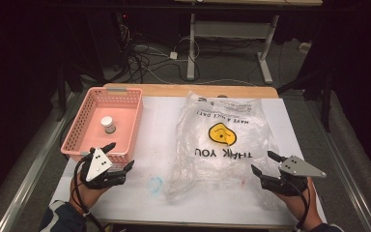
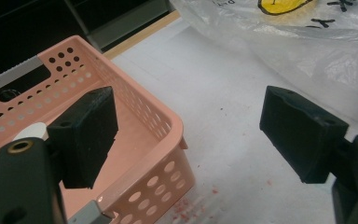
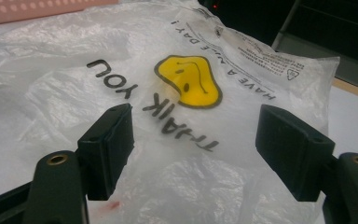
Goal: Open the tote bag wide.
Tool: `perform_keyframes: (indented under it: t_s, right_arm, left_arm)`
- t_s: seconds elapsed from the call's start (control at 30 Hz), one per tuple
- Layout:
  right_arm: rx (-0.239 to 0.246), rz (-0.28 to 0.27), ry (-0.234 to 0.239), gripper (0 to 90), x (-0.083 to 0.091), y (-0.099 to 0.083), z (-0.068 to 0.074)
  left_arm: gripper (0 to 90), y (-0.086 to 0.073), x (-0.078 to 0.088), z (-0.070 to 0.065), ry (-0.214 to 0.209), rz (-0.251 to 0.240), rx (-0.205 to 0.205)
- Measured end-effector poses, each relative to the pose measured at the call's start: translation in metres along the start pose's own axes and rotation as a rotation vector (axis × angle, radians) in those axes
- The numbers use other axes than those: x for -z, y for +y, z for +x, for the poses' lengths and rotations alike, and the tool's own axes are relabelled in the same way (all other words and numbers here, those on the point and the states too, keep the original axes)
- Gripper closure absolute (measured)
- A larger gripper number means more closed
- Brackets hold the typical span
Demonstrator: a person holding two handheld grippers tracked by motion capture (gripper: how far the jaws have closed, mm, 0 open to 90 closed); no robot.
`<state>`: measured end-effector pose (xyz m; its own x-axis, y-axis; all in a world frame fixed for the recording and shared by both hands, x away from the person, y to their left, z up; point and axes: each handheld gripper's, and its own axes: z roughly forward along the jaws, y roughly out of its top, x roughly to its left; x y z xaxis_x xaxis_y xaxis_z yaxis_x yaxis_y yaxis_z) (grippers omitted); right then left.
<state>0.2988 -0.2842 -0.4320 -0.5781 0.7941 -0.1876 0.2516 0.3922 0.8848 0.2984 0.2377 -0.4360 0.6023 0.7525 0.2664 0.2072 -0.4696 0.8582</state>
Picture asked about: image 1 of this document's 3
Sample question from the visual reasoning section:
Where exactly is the small jar with white lid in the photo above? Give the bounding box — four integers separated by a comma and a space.
100, 115, 117, 135

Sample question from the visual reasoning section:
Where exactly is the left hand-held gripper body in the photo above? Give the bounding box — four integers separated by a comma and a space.
79, 147, 128, 190

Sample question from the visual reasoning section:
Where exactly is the small white box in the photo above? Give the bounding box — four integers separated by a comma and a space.
299, 41, 313, 55

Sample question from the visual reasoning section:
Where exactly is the left hand-held gripper cable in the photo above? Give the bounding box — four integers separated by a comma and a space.
72, 154, 105, 232

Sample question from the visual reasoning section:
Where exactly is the white metal desk frame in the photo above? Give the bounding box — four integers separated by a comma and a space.
185, 12, 280, 85

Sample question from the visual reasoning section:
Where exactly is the hand-held gripper cable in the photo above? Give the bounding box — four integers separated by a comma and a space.
283, 178, 311, 232
72, 154, 105, 232

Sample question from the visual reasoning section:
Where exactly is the person's right hand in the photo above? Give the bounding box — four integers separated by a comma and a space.
277, 177, 321, 224

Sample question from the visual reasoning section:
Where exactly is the black stand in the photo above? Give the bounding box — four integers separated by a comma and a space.
277, 69, 335, 133
55, 62, 85, 123

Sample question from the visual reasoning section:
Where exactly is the right hand-held gripper cable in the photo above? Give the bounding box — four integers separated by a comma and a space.
283, 178, 311, 232

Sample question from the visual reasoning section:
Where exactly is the tangle of floor cables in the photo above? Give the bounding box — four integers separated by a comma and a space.
117, 23, 202, 85

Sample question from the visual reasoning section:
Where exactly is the white table cover sheet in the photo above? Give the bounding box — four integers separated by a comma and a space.
48, 95, 328, 227

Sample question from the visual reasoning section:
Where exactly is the person's left hand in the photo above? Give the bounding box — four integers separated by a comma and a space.
69, 174, 106, 213

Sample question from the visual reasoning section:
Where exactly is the metal rail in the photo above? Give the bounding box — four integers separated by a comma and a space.
313, 122, 371, 232
0, 92, 80, 232

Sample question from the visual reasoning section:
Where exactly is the clear plastic bag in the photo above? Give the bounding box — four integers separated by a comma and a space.
164, 91, 287, 211

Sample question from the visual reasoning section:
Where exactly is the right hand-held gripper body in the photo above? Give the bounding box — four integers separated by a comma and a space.
260, 155, 328, 197

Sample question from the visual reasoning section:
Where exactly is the pink plastic basket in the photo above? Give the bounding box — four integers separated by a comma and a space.
60, 86, 144, 166

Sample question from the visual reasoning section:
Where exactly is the light blue ring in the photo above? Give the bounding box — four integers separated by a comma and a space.
147, 175, 166, 194

